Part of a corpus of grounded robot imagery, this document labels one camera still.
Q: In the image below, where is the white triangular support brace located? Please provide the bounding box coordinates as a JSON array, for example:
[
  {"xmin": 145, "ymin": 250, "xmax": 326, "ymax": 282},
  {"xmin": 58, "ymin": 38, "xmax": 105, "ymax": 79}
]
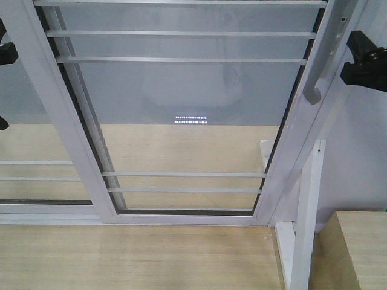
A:
[{"xmin": 275, "ymin": 140, "xmax": 326, "ymax": 289}]

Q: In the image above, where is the light wooden box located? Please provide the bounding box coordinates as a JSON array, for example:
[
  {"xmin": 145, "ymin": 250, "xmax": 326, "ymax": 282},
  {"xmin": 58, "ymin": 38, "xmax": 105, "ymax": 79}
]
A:
[{"xmin": 319, "ymin": 211, "xmax": 386, "ymax": 289}]

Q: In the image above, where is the white bottom door track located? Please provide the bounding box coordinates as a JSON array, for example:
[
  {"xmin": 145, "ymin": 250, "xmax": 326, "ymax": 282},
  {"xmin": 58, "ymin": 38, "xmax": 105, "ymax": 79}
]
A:
[{"xmin": 1, "ymin": 214, "xmax": 102, "ymax": 225}]

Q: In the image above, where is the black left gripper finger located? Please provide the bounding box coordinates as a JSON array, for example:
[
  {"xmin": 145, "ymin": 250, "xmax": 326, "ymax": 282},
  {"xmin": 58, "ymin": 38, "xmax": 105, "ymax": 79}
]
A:
[{"xmin": 0, "ymin": 18, "xmax": 19, "ymax": 131}]

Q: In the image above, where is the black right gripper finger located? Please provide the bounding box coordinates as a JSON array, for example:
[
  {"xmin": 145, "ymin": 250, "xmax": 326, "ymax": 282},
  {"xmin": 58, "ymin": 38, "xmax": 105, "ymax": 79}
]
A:
[{"xmin": 340, "ymin": 30, "xmax": 386, "ymax": 92}]

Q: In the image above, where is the grey door handle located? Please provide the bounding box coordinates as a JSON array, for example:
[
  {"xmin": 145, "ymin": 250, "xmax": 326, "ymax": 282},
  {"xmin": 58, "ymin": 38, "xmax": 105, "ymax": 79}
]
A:
[{"xmin": 303, "ymin": 1, "xmax": 350, "ymax": 105}]

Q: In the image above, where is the light wooden base board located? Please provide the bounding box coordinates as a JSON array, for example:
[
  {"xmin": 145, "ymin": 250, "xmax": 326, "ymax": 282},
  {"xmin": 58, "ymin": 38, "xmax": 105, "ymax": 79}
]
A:
[{"xmin": 1, "ymin": 124, "xmax": 284, "ymax": 289}]

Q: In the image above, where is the white partition panel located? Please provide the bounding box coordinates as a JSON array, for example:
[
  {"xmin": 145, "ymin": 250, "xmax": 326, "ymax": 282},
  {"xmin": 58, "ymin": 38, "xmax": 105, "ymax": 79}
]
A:
[{"xmin": 314, "ymin": 0, "xmax": 387, "ymax": 233}]

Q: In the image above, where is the fixed white glass panel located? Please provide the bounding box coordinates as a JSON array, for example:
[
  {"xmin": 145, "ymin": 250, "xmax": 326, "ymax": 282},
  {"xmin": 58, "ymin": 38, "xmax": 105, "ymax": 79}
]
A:
[{"xmin": 1, "ymin": 18, "xmax": 103, "ymax": 214}]

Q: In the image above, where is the white framed sliding glass door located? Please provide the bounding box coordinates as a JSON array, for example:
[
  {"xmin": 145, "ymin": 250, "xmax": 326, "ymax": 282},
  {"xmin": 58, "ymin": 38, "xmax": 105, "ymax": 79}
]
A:
[{"xmin": 5, "ymin": 0, "xmax": 368, "ymax": 227}]

